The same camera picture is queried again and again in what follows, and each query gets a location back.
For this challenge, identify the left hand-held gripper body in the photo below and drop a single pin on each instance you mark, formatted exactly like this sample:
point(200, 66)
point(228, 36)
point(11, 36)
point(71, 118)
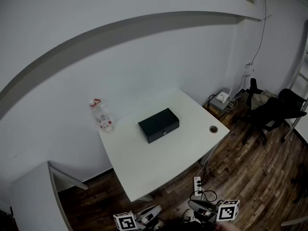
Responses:
point(125, 224)

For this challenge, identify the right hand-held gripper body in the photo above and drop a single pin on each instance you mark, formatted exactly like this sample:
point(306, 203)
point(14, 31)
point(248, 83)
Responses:
point(227, 212)

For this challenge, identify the black drawer box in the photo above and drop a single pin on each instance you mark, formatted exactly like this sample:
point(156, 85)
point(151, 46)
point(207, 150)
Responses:
point(156, 119)

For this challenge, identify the person's right forearm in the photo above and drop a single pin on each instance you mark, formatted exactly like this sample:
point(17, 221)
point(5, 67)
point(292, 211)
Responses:
point(227, 227)

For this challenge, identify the person's right white shoe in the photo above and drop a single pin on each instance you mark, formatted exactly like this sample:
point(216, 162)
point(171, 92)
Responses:
point(188, 216)

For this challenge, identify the person's white shoe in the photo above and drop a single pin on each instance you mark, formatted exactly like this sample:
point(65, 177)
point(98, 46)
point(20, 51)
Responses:
point(158, 224)
point(188, 216)

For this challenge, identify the person's left white shoe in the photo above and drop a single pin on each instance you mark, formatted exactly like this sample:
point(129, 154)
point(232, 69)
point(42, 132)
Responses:
point(158, 224)

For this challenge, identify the white desk leg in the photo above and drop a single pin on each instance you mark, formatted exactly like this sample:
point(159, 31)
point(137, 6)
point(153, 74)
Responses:
point(205, 157)
point(146, 198)

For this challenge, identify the white power strip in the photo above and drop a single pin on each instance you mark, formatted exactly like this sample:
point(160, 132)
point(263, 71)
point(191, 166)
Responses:
point(198, 185)

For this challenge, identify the person's black clothing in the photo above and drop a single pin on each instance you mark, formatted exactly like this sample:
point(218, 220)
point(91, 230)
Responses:
point(190, 227)

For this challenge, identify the white panel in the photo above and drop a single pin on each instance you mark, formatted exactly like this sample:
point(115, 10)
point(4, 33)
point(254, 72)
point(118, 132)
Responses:
point(296, 221)

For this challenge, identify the brown cardboard box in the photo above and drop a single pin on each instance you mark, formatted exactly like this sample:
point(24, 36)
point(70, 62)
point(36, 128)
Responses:
point(220, 115)

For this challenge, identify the white cabinet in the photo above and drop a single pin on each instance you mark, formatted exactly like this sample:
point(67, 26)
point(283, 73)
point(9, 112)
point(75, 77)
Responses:
point(33, 198)

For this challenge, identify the grey metal box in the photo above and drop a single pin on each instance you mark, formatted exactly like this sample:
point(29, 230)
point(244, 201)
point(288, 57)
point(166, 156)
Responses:
point(216, 105)

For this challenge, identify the white router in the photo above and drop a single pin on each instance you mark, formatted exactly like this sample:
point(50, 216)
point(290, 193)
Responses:
point(221, 97)

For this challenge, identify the beige cloth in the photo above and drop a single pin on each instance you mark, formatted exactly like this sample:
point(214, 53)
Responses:
point(261, 97)

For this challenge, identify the white wall socket box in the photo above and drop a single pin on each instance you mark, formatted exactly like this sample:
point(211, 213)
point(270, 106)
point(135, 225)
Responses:
point(249, 68)

